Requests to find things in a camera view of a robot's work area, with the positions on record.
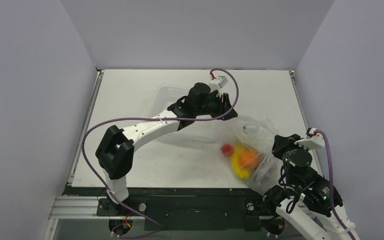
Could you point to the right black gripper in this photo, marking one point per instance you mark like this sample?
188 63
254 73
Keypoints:
285 144

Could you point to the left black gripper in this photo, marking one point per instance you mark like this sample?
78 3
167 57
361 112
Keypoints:
223 103

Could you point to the clear plastic bag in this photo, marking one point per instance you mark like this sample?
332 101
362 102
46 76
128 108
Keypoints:
257 134

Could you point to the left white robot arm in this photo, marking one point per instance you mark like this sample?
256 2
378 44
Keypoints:
115 152

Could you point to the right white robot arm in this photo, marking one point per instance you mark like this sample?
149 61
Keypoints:
303 197

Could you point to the orange fake fruit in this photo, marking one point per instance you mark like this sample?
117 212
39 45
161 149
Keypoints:
248 159

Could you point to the red fake fruit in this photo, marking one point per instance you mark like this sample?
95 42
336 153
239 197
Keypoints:
227 149

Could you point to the yellow fake fruit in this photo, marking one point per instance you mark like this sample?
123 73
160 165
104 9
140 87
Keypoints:
240 172

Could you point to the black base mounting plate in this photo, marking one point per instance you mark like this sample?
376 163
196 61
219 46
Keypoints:
193 209

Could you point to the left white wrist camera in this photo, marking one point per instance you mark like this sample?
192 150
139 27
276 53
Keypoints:
217 83

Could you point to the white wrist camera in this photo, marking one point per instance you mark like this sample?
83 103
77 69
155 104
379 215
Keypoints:
217 83
314 140

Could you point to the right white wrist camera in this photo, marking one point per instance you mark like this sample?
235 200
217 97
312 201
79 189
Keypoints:
314 140

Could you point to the aluminium frame rail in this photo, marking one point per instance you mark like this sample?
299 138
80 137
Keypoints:
71 208

